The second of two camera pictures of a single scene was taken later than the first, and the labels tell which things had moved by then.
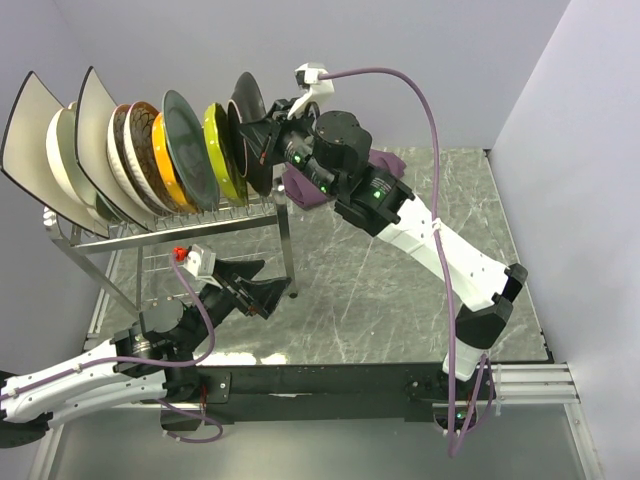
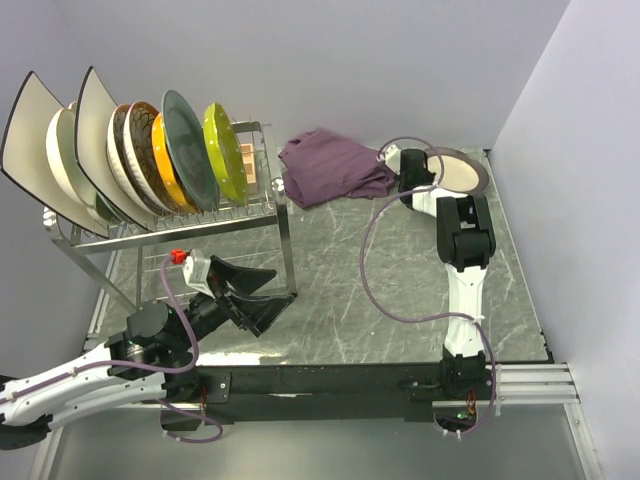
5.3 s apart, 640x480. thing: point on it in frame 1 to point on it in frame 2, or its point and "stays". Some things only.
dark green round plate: x=190 y=151 stays
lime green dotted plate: x=217 y=128 stays
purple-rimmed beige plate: x=246 y=106 to x=460 y=172
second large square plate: x=95 y=110 stays
